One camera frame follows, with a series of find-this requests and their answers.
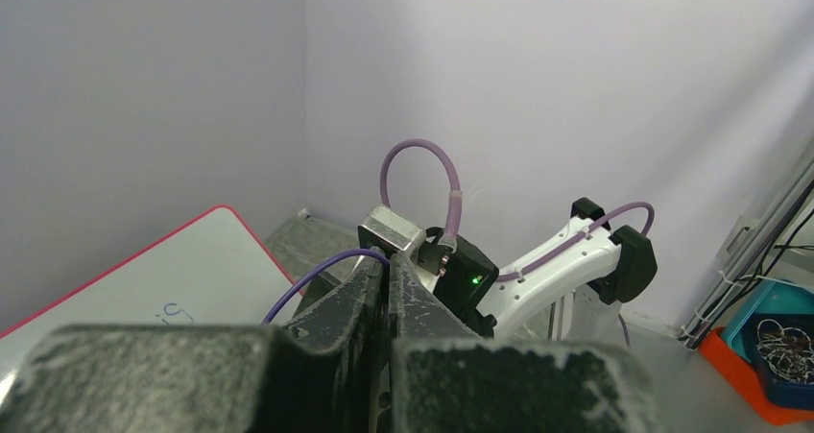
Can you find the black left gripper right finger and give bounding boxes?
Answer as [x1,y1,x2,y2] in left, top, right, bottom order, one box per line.
[389,253,665,432]

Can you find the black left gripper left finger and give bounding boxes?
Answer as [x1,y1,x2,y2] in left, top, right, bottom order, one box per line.
[1,252,390,432]

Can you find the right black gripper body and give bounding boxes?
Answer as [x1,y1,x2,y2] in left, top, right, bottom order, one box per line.
[417,227,499,337]

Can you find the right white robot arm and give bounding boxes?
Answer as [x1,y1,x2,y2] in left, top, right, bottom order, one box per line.
[417,198,658,338]

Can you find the pink framed whiteboard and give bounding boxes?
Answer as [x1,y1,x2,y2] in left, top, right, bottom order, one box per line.
[1,205,294,394]

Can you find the orange storage tray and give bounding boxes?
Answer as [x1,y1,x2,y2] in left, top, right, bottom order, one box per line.
[698,327,813,426]

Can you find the teal storage box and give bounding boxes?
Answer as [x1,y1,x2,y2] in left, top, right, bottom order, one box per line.
[720,280,813,411]

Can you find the aluminium frame rail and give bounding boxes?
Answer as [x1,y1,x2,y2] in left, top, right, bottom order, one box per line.
[678,140,813,349]

